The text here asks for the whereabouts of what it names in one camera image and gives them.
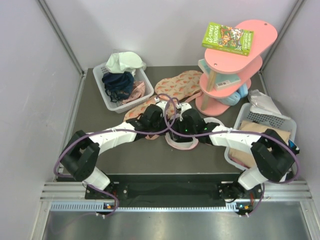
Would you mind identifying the white plastic basket left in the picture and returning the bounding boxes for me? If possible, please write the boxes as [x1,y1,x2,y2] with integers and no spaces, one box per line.
[93,62,155,114]

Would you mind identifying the navy lace garment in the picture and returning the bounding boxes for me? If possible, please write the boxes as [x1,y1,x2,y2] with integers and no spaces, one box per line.
[102,71,134,103]

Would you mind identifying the peach patterned eye mask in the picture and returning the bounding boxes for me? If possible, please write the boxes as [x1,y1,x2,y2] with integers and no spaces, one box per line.
[154,70,202,100]
[122,94,179,140]

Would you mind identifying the pink three-tier wooden shelf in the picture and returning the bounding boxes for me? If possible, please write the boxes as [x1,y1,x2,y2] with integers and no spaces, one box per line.
[195,19,278,117]

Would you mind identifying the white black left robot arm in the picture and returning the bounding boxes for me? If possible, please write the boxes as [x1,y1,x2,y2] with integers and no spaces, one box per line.
[60,101,166,199]

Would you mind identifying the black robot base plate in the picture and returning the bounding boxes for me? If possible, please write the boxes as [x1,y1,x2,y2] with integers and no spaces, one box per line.
[80,172,261,208]

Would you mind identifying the white plastic basket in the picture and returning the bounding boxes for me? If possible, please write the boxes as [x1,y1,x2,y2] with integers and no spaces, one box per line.
[224,102,298,173]
[93,62,155,114]

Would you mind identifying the beige folded garment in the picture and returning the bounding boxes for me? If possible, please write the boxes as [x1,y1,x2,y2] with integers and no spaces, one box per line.
[228,120,291,168]

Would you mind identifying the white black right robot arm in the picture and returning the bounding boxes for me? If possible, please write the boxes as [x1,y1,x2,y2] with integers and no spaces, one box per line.
[169,108,299,198]

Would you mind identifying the light blue book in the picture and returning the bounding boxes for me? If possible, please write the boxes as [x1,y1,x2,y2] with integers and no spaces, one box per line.
[198,58,241,91]

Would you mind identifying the pink lace garment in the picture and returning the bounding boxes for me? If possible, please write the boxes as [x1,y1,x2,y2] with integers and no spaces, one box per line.
[122,81,146,104]

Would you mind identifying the peach patterned eye mask lower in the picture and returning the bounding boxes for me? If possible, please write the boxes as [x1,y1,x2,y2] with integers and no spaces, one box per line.
[122,94,179,140]

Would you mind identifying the green treehouse book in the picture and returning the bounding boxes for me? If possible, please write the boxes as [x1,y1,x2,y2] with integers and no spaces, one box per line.
[201,22,254,56]

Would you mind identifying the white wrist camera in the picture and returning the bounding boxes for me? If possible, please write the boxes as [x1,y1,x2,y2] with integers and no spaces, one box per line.
[154,97,168,111]
[175,102,192,121]

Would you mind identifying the black blue garment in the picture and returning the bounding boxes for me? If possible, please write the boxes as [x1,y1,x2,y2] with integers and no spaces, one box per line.
[288,139,300,155]

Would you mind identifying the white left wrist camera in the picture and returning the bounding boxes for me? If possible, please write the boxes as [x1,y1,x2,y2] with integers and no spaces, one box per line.
[154,97,168,111]

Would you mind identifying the white mesh pink-trim laundry bag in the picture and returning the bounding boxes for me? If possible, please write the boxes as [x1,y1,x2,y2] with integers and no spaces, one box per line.
[165,113,199,151]

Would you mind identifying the white plastic basket right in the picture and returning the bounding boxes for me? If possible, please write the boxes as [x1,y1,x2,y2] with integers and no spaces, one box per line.
[224,102,298,173]

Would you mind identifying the peach patterned eye mask upper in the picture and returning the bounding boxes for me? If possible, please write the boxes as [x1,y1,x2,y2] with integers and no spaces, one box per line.
[154,70,202,100]

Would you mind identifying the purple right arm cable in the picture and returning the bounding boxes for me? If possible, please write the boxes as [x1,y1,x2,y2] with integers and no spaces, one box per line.
[164,97,301,218]

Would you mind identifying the grey slotted cable duct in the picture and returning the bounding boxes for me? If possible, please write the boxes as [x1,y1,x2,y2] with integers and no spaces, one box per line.
[50,201,252,213]

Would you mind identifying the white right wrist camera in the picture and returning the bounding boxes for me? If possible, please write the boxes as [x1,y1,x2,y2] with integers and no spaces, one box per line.
[175,102,192,121]

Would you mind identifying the light blue headphones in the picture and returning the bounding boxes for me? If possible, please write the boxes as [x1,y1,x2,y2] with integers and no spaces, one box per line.
[216,83,248,106]

